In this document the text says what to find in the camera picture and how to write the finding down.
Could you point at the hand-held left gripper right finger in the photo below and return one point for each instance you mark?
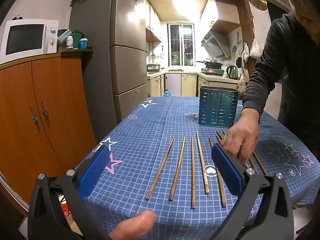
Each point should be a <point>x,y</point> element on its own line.
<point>227,170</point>

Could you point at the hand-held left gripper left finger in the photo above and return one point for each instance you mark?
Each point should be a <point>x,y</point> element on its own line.
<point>95,170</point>

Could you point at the set of wooden chopsticks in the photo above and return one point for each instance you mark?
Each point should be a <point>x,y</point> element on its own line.
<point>192,175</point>

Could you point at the teal slotted chopstick holder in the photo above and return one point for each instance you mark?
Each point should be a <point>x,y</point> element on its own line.
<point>217,107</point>

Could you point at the another person's forearm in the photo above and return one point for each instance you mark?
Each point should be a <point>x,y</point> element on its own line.
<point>270,62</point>

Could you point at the person's left hand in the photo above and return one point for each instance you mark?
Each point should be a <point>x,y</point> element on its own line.
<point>135,225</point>

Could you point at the blue checked star tablecloth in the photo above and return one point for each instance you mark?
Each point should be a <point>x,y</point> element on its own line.
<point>150,120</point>

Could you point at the orange wooden cabinet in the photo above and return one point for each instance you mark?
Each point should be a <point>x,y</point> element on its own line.
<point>50,105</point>

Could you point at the beige kitchen base cabinets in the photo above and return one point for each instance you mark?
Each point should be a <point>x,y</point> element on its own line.
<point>187,85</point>

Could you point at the blue water jug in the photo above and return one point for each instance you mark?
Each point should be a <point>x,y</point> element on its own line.
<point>167,93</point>

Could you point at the steel electric kettle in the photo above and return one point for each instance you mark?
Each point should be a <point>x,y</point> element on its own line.
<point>232,72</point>

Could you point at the gas stove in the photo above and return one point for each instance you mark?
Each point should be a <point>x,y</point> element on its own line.
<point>212,71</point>

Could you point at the hanging cloth bags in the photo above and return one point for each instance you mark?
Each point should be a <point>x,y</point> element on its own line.
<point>243,65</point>

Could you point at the black wok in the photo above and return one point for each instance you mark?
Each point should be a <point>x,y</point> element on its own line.
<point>211,63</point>

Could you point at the grey refrigerator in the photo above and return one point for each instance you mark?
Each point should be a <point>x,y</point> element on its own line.
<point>130,67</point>

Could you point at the silver countertop appliance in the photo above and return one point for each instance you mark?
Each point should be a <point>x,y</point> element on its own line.
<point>153,67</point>

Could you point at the white plastic bag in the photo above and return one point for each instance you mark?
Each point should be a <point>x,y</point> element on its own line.
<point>255,50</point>

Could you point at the steel range hood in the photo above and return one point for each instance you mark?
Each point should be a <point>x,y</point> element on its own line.
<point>216,45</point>

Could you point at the blue lidded jar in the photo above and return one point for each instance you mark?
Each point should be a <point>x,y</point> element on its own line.
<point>83,43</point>

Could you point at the white pill bottle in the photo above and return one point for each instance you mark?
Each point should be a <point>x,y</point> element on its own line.
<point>69,42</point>

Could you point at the green box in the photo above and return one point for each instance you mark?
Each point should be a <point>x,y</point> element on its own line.
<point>77,38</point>

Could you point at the barred kitchen window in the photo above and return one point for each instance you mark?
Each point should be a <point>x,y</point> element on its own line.
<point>181,45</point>

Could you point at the grey teal carton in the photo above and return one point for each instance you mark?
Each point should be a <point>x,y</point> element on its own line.
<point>63,35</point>

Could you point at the white microwave oven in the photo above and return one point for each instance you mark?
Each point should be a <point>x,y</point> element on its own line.
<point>25,37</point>

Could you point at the ceiling light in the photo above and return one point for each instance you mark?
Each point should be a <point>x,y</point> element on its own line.
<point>190,5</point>

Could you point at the wall cabinet above range hood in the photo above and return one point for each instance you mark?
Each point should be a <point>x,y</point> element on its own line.
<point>222,15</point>

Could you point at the kitchen wall cabinets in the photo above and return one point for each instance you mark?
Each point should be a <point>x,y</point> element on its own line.
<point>153,25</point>

